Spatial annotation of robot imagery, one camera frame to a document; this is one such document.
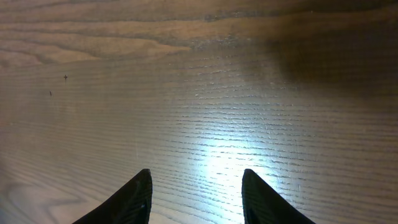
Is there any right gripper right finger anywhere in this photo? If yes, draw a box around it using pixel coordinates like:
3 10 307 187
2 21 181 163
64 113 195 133
241 169 315 224

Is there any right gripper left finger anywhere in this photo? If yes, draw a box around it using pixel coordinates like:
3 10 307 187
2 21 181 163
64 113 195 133
73 169 152 224

